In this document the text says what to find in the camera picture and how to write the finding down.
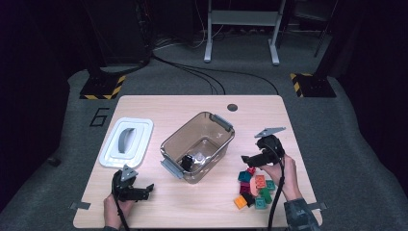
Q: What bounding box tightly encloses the person's left hand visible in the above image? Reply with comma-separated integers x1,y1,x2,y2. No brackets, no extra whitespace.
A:
103,193,136,230

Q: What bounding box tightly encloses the person's right hand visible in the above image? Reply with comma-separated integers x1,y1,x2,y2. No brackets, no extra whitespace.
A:
259,153,304,202

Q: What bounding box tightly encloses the clear brown plastic storage box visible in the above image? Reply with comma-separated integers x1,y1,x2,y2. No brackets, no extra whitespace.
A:
160,111,236,185

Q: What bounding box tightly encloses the hand-held gripper cable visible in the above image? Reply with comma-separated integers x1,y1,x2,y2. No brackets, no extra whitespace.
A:
114,192,131,231
268,141,287,231

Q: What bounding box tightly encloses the dark equipment cabinet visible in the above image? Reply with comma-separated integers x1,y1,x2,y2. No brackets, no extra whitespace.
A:
86,0,152,66

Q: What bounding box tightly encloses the salmon orange toy building block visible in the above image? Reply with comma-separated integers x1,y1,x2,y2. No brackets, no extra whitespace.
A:
254,174,268,190

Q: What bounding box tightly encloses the right hand-held gripper cable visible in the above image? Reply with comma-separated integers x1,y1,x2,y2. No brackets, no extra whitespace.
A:
268,141,287,231

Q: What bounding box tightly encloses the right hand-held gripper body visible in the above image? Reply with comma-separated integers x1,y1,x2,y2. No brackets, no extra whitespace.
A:
253,126,287,168

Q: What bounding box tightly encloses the white lid with grey handle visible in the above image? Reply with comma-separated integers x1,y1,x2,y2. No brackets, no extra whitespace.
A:
98,116,155,169

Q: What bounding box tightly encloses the grey tape strip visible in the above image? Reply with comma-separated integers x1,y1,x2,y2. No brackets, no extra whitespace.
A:
69,201,91,211
304,201,328,212

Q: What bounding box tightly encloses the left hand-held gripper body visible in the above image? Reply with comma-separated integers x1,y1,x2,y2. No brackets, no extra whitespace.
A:
111,164,142,202

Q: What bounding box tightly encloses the dark stand post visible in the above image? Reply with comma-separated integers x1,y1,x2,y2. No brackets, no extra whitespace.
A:
81,0,107,78
314,0,364,78

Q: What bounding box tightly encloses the black floor cable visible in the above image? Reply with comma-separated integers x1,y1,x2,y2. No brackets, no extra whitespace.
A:
177,64,280,95
152,54,226,96

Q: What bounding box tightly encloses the green toy building block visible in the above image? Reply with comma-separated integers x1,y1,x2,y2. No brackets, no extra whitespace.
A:
259,187,273,205

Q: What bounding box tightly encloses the left hand-held gripper cable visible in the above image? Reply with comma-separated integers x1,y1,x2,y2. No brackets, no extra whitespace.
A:
114,192,131,231

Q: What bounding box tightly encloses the black small toy piece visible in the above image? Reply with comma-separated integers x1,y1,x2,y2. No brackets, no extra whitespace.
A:
180,154,196,171

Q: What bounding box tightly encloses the blue toy building block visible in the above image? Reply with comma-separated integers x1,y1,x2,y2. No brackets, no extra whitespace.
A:
238,170,253,184

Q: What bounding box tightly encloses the black yellow striped base plate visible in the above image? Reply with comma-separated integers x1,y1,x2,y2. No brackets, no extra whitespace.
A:
290,72,337,98
79,74,127,100

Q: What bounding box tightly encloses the peach curved toy building block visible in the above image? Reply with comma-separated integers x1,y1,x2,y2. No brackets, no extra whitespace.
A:
249,177,260,197

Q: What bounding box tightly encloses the white metal stand frame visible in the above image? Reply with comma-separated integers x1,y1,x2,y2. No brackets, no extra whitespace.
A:
203,0,287,66

